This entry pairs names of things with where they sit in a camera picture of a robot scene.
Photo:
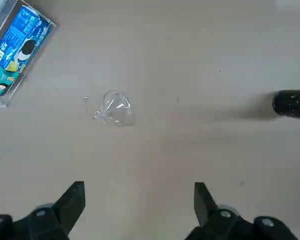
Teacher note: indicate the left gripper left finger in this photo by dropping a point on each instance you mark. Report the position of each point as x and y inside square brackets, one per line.
[47, 222]

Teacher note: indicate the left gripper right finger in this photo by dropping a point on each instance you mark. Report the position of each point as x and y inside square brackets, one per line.
[227, 225]

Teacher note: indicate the clear plastic funnel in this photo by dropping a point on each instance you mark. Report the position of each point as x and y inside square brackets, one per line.
[117, 110]

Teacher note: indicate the dark glass bottle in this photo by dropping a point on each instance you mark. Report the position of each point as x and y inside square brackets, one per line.
[292, 103]

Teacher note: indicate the teal snack box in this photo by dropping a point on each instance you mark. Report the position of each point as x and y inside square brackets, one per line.
[1, 83]

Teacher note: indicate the blue cookie box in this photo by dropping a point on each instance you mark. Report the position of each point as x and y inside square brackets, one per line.
[17, 40]

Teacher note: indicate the clear acrylic stepped shelf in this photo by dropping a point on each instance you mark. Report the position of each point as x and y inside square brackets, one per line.
[5, 15]

